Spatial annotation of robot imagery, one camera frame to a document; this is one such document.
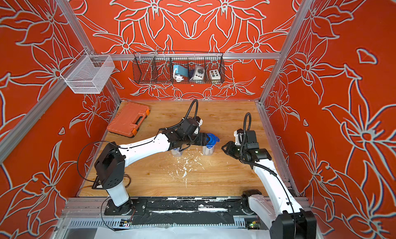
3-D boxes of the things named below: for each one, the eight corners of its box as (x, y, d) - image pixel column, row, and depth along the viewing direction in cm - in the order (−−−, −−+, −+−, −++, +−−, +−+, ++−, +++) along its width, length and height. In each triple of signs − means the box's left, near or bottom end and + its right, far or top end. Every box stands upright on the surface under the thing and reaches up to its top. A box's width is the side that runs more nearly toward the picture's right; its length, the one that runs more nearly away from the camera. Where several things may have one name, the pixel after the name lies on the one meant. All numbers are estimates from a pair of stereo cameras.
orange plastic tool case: (107, 132, 103) (104, 128, 99) (128, 106, 119) (125, 101, 115) (133, 139, 100) (130, 134, 95) (150, 110, 116) (149, 105, 112)
